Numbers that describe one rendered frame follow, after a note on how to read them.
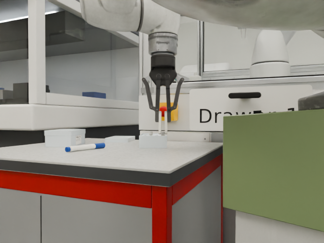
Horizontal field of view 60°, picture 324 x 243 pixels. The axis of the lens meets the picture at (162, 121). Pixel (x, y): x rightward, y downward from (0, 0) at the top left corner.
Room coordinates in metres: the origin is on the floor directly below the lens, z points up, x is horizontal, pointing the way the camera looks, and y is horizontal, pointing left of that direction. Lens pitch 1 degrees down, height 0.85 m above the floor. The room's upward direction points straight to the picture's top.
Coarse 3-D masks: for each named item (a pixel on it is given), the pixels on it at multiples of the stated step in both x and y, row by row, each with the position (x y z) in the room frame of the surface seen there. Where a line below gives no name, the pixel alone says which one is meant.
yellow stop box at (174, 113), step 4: (160, 104) 1.10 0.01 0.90; (164, 104) 1.09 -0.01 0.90; (172, 104) 1.08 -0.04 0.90; (176, 108) 1.10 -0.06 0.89; (172, 112) 1.08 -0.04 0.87; (176, 112) 1.10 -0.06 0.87; (172, 116) 1.08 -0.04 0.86; (176, 116) 1.10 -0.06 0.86; (164, 120) 1.09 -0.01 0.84; (172, 120) 1.08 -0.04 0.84; (176, 120) 1.10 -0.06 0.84
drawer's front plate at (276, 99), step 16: (192, 96) 0.74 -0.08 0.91; (208, 96) 0.73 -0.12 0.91; (224, 96) 0.71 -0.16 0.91; (272, 96) 0.67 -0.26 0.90; (288, 96) 0.66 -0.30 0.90; (304, 96) 0.64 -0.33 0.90; (192, 112) 0.74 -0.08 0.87; (208, 112) 0.73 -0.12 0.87; (240, 112) 0.70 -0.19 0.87; (192, 128) 0.74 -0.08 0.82; (208, 128) 0.73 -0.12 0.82
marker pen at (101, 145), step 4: (92, 144) 0.81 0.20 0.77; (96, 144) 0.82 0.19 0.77; (100, 144) 0.84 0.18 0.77; (104, 144) 0.85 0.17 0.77; (68, 148) 0.74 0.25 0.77; (72, 148) 0.75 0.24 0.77; (76, 148) 0.76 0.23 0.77; (80, 148) 0.77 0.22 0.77; (84, 148) 0.78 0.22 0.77; (88, 148) 0.80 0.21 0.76; (92, 148) 0.81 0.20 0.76
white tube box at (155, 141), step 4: (140, 136) 0.84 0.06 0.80; (144, 136) 0.84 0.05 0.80; (148, 136) 0.84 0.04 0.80; (152, 136) 0.84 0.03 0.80; (156, 136) 0.84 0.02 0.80; (160, 136) 0.84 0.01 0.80; (164, 136) 0.84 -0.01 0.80; (140, 140) 0.84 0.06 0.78; (144, 140) 0.84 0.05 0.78; (148, 140) 0.84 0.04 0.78; (152, 140) 0.84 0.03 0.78; (156, 140) 0.84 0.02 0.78; (160, 140) 0.84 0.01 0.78; (164, 140) 0.84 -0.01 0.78; (140, 144) 0.84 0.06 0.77; (144, 144) 0.84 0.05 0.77; (148, 144) 0.84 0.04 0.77; (152, 144) 0.84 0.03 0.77; (156, 144) 0.84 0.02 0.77; (160, 144) 0.84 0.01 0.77; (164, 144) 0.84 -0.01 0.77
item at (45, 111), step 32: (32, 0) 1.11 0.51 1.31; (64, 0) 1.24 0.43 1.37; (32, 32) 1.11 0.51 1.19; (128, 32) 1.77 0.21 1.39; (32, 64) 1.11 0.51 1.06; (32, 96) 1.11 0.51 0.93; (64, 96) 1.24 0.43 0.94; (0, 128) 1.15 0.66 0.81; (32, 128) 1.09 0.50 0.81; (64, 128) 1.25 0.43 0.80; (96, 128) 1.49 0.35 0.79; (128, 128) 1.81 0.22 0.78
